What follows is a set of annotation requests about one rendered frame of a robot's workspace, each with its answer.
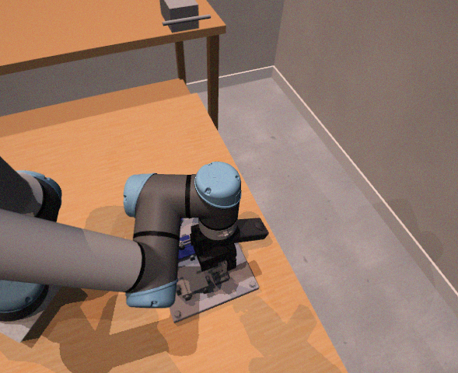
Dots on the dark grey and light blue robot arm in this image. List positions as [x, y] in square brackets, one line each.
[38, 253]

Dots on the red-handled toggle clamp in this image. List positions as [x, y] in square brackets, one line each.
[182, 244]

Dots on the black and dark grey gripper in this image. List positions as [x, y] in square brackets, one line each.
[220, 256]

